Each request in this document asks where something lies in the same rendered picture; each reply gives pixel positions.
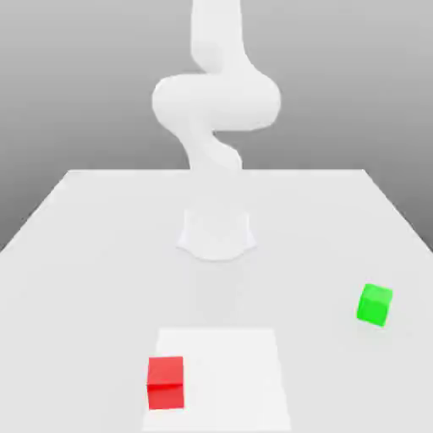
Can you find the small green cube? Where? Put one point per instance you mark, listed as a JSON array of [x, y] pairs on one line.
[[373, 306]]

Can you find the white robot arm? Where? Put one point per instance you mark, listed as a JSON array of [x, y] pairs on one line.
[[216, 101]]

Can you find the small red cube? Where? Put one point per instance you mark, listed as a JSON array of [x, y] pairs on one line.
[[165, 384]]

